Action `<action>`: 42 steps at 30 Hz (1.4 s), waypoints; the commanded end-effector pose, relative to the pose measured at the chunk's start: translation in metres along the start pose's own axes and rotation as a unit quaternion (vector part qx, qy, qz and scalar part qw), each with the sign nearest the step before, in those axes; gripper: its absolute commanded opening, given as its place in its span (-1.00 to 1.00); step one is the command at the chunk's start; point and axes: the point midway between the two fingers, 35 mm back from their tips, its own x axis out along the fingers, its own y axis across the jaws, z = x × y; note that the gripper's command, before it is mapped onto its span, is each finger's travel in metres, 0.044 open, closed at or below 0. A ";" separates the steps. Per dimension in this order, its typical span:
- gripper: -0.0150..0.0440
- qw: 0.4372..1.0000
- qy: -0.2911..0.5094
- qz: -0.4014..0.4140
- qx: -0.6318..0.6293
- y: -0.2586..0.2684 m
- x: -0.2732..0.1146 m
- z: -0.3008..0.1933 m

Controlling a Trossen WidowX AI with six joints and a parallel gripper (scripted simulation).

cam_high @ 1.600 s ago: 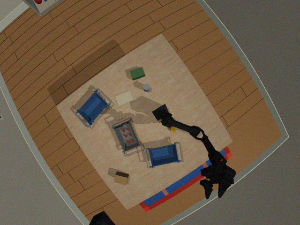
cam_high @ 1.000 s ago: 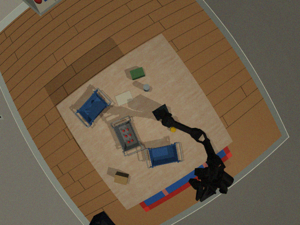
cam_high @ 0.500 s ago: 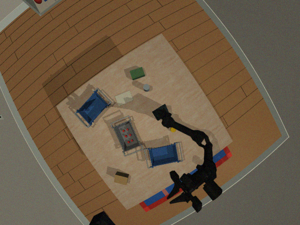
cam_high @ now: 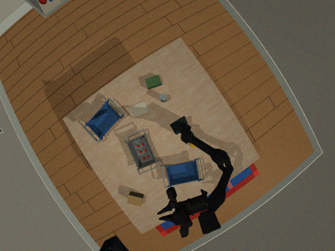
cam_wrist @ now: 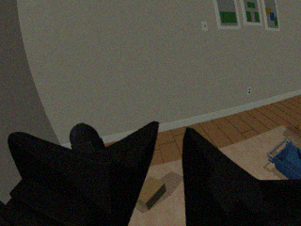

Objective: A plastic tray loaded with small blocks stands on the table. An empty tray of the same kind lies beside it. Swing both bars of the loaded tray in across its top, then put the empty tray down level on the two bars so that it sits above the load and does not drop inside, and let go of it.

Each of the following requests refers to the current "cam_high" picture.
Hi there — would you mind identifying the green rectangular block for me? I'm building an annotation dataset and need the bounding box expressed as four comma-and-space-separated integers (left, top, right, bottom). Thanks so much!
145, 75, 162, 89

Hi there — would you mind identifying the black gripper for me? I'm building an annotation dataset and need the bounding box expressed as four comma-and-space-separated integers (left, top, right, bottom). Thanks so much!
157, 187, 196, 238

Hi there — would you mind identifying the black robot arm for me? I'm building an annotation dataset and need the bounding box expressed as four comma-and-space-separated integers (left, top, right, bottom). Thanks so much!
172, 121, 233, 234

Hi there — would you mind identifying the grey cylinder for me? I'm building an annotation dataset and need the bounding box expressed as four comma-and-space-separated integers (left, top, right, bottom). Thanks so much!
160, 94, 167, 102

